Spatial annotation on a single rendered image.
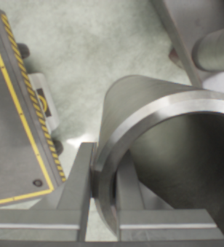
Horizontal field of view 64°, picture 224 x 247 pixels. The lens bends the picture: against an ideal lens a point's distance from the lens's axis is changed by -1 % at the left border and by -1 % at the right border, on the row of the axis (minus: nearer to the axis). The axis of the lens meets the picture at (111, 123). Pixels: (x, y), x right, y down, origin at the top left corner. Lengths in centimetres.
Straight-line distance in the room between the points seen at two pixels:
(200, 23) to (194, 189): 63
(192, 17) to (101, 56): 42
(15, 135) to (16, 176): 17
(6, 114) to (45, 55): 39
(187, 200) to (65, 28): 89
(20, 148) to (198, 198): 64
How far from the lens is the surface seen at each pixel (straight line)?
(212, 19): 77
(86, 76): 93
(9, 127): 73
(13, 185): 83
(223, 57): 57
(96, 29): 94
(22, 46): 88
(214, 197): 19
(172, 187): 21
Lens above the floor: 93
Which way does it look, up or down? 73 degrees down
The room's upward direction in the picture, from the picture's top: 177 degrees clockwise
